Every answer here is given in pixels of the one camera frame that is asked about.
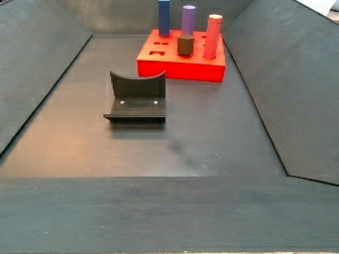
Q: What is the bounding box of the pink hexagonal peg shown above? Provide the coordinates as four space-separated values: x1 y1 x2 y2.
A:
204 14 223 60

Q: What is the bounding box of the black curved regrasp stand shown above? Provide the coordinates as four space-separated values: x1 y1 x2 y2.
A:
103 72 167 121

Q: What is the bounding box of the dark brown short peg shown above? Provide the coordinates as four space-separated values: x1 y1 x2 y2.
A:
178 34 195 56

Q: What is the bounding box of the blue square peg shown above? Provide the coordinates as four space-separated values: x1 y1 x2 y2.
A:
158 0 171 37

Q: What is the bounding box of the purple cylinder peg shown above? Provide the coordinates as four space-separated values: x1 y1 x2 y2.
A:
182 5 196 35

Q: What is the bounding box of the red peg board fixture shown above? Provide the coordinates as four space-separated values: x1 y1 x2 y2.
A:
136 29 227 82

